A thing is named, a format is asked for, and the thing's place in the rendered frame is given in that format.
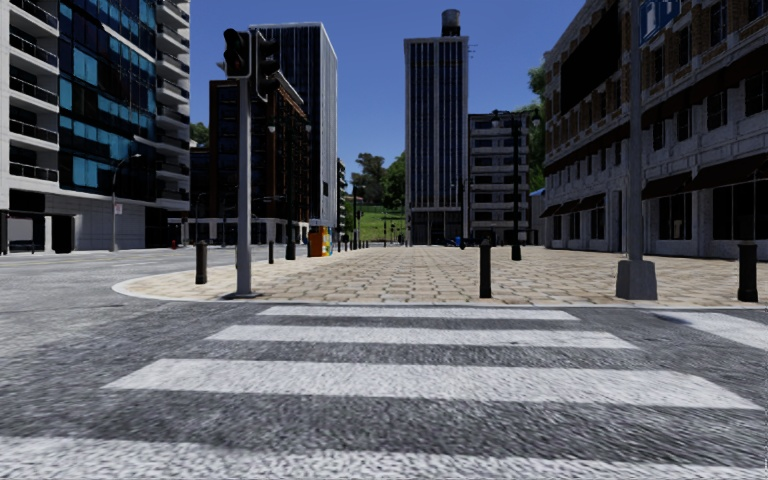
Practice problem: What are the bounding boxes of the trees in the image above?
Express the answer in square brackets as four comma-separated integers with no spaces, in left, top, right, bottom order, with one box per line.
[517,64,547,193]
[349,151,407,212]

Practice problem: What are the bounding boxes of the orange booth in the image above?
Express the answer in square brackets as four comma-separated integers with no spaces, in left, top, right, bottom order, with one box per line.
[307,225,334,259]

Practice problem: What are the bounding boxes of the dark street lamp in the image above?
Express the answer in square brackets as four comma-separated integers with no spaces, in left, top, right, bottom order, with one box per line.
[490,108,542,262]
[267,119,313,262]

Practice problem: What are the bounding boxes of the dark striped tower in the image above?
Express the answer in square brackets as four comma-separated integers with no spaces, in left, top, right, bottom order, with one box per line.
[403,8,470,247]

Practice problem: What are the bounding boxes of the pale concrete building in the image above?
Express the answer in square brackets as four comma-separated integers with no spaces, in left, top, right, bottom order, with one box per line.
[467,112,532,246]

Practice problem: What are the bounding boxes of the glass tower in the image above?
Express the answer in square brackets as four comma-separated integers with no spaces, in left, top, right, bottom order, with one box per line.
[249,22,339,230]

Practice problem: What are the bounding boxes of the traffic light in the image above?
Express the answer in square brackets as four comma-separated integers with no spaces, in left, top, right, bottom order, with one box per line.
[217,26,282,300]

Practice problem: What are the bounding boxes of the dark brown glass building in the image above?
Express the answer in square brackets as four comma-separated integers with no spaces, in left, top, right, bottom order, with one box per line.
[187,79,312,246]

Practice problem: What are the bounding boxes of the grey street lamp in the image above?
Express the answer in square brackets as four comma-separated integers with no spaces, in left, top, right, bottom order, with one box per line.
[109,153,143,253]

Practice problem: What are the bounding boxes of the white and blue glass building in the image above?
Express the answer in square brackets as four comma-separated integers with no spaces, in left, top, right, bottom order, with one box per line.
[0,0,192,256]

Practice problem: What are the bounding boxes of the pale stone and brick building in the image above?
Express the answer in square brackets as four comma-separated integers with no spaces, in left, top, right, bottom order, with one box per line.
[538,0,768,262]

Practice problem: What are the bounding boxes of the sign on a post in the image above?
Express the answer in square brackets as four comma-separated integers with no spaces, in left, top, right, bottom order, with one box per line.
[615,0,683,301]

